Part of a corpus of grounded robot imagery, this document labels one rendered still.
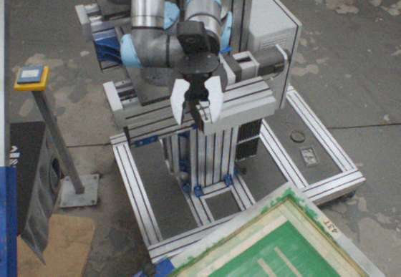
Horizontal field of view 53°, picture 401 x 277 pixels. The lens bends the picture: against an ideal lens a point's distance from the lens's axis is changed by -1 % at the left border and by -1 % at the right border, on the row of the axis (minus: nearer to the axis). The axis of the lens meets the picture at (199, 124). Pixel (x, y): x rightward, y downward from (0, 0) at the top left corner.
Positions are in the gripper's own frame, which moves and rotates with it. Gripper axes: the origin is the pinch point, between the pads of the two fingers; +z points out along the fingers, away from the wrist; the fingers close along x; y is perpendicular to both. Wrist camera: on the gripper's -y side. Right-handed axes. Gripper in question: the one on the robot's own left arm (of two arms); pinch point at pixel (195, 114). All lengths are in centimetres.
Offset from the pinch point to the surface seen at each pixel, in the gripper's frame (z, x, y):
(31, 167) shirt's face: -37, 71, 64
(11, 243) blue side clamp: 2, 53, 42
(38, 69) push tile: -87, 82, 60
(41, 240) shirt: -19, 71, 85
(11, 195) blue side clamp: -9, 53, 35
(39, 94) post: -83, 85, 71
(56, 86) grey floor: -174, 136, 151
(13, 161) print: -40, 78, 63
